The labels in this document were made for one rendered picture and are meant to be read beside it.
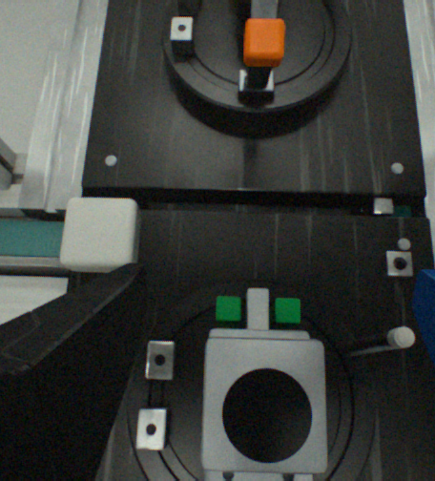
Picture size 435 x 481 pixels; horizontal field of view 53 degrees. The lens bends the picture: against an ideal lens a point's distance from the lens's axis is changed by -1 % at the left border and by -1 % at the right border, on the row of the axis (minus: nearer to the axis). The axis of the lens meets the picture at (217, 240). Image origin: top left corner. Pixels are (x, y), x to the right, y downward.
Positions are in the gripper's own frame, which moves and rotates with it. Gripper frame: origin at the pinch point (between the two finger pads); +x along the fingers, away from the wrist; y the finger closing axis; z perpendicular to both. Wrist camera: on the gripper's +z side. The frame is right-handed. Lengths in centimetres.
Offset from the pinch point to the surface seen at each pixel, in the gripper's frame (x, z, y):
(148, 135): 26.1, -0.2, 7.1
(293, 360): 7.2, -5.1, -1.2
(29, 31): 47, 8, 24
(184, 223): 21.9, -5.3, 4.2
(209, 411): 6.0, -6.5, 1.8
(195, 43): 28.6, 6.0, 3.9
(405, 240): 21.1, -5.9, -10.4
